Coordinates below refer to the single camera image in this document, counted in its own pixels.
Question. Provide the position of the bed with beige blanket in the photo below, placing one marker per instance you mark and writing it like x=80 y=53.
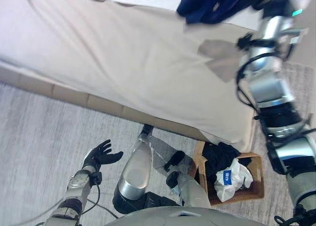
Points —
x=123 y=63

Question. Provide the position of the silver robot left leg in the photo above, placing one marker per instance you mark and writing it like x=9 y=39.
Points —
x=135 y=171

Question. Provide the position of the black garment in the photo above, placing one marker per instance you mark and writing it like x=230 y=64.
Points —
x=217 y=157

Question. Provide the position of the silver robot leg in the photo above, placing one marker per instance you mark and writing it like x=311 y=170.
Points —
x=135 y=171
x=190 y=186

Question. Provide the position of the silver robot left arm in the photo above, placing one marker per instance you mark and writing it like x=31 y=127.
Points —
x=76 y=189

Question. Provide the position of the robot torso and legs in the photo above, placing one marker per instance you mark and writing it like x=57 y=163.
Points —
x=37 y=127

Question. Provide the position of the brown wicker basket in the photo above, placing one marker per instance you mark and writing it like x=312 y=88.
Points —
x=254 y=176

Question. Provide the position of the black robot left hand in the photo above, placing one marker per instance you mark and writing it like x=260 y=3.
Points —
x=101 y=157

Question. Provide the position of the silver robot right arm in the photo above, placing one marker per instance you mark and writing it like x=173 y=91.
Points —
x=274 y=87

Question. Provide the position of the navy blue garment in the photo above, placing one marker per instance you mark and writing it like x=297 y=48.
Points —
x=207 y=6

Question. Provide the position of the beige padded bed frame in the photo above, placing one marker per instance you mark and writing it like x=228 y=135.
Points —
x=74 y=95

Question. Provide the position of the white garment with blue print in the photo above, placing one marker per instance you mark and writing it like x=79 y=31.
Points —
x=232 y=184

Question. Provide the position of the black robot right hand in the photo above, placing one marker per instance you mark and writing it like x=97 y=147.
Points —
x=281 y=1

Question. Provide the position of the silver robot right leg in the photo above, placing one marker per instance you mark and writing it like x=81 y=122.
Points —
x=190 y=186

